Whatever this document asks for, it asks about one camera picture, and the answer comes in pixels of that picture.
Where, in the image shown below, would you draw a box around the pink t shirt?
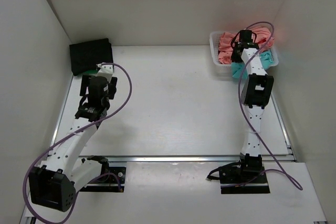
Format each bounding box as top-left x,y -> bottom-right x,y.
218,26 -> 275,64

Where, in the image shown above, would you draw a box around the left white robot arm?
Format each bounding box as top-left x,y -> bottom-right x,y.
28,64 -> 117,212

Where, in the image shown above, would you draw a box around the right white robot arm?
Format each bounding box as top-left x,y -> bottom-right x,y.
219,30 -> 274,186

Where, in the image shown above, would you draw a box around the teal t shirt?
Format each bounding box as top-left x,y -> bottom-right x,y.
231,50 -> 274,79

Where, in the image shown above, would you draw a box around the white plastic basket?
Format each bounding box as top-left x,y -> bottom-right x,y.
209,30 -> 279,76

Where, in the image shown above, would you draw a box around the folded black t shirt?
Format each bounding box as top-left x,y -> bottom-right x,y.
69,38 -> 113,76

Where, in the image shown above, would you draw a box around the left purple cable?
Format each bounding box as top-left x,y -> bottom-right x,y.
23,62 -> 133,224

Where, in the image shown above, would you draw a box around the purple cable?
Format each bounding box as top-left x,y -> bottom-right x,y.
23,62 -> 133,224
237,21 -> 303,191

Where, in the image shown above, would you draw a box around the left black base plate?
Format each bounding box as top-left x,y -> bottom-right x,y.
80,163 -> 127,193

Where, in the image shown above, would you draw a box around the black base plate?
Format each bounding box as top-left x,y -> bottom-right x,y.
80,163 -> 127,193
219,167 -> 270,195

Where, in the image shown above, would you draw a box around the aluminium table rail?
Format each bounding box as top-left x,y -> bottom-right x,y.
104,155 -> 295,163

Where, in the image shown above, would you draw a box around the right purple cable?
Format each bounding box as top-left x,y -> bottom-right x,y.
237,21 -> 303,191

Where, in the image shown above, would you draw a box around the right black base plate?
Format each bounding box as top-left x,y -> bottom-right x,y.
219,167 -> 270,195

